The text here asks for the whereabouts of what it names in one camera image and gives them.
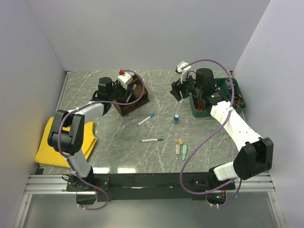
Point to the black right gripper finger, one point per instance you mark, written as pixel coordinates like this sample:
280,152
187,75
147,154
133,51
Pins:
177,90
187,89

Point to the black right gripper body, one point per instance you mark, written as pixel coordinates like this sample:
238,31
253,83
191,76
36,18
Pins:
197,90

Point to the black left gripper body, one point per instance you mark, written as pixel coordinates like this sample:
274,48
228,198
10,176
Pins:
112,95

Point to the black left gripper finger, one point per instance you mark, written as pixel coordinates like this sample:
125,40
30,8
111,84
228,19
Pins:
118,87
123,97

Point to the blue capped small bottle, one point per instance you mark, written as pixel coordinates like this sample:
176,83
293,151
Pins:
176,119

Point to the blue capped white marker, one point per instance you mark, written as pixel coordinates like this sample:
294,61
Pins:
146,119

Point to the green capped white marker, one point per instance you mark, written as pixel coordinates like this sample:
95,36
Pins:
152,140

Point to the light green clip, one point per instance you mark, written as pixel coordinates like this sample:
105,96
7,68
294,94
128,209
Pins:
184,150

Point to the blue capped white pen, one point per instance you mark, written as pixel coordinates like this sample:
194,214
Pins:
131,91

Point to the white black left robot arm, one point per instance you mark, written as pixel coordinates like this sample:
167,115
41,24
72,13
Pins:
66,134

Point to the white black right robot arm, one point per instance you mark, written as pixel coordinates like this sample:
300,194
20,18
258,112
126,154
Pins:
255,153

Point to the red black rolled band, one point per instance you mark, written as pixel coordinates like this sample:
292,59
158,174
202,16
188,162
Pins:
198,106

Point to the grey crumpled item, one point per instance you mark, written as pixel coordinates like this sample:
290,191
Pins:
230,85

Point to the green compartment tray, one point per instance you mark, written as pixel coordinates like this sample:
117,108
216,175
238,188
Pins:
202,111

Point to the brown black rolled band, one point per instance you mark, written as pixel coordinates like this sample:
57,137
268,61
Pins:
238,101

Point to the small tan eraser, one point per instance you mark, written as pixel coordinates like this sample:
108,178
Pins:
180,141

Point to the beige rectangular eraser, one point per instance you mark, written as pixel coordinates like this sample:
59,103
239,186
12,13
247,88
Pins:
177,149

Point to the yellow folded cloth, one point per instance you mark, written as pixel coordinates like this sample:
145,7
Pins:
48,156

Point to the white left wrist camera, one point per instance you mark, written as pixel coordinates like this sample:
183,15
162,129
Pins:
124,79

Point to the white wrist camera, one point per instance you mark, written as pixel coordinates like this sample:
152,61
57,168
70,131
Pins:
182,70
124,79

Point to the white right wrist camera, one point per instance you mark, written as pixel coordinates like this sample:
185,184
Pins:
182,70

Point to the black base frame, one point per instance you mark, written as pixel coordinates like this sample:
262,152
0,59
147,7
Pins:
130,186

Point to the aluminium rail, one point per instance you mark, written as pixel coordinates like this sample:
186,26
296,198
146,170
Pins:
54,184

